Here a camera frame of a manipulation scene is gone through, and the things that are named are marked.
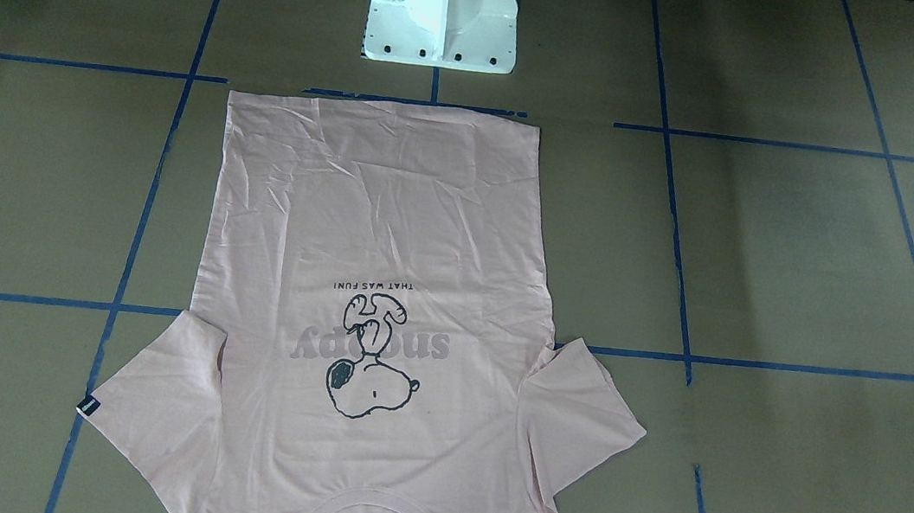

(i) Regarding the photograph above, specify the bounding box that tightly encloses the pink Snoopy t-shirt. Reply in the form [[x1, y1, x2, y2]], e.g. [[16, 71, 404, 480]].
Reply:
[[79, 91, 646, 513]]

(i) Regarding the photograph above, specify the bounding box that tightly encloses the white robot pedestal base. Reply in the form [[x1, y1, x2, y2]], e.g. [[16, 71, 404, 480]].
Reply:
[[361, 0, 518, 74]]

